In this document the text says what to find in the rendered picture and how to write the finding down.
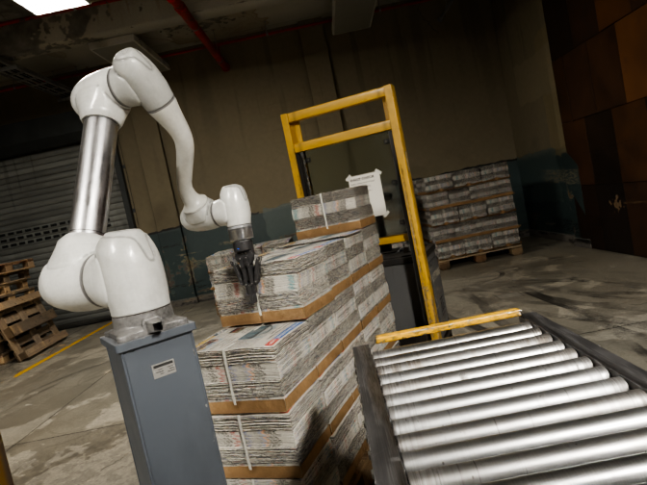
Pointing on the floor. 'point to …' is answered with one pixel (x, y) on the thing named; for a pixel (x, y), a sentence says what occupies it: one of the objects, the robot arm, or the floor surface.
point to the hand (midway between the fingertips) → (252, 293)
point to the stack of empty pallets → (12, 295)
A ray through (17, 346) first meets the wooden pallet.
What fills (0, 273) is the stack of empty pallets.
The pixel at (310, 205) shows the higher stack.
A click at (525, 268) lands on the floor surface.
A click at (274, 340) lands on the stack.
